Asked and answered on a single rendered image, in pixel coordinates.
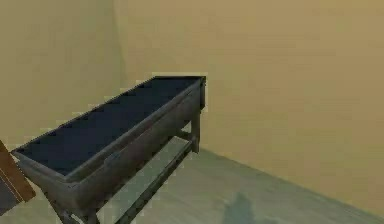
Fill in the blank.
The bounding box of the dark grey console table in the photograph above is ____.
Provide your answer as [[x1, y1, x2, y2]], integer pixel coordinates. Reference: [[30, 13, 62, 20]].
[[10, 75, 207, 224]]

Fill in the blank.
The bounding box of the brown wooden furniture corner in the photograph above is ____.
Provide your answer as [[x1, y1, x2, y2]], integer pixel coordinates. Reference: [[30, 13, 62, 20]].
[[0, 139, 37, 216]]

